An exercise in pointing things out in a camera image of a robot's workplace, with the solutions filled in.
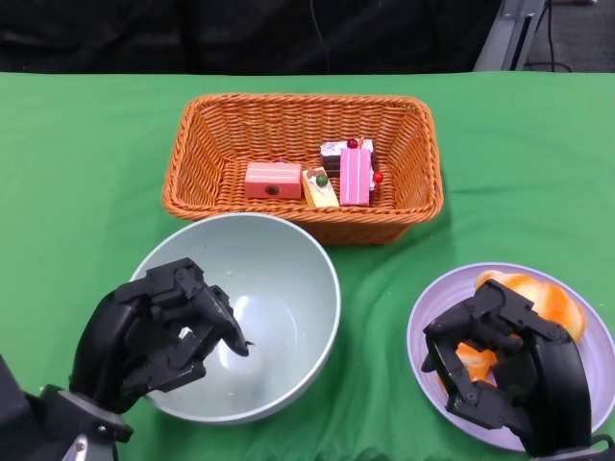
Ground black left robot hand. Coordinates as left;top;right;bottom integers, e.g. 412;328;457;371
69;257;256;414

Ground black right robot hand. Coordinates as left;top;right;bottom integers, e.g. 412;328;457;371
421;278;593;457

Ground orange striped ring bread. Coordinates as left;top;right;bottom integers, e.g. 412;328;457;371
475;271;587;345

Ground grey-green bowl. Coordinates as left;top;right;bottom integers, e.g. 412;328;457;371
128;212;342;425

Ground salmon pink cake slice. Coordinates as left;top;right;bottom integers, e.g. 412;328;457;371
244;161;303;200

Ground fruit-topped cream cake slice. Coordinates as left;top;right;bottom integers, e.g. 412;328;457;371
301;167;340;208

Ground chocolate layered cake slice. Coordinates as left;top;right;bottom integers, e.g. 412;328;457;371
320;137;385;194

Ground magenta striped cake slice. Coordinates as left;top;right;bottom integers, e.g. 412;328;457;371
339;147;374;207

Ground lavender plate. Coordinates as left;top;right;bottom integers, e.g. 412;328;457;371
406;262;604;453

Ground orange wicker basket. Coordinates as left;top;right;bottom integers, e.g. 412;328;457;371
161;92;444;246

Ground green tablecloth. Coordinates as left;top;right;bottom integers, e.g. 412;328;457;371
0;71;615;461

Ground black backdrop curtain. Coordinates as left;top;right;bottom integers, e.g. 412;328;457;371
0;0;504;77

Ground black floor cables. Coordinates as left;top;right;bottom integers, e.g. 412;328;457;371
522;7;573;73

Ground white metal frame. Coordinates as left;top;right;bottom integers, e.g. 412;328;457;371
473;0;547;72

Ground thin black hanging cable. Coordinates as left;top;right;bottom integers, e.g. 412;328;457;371
309;0;332;76

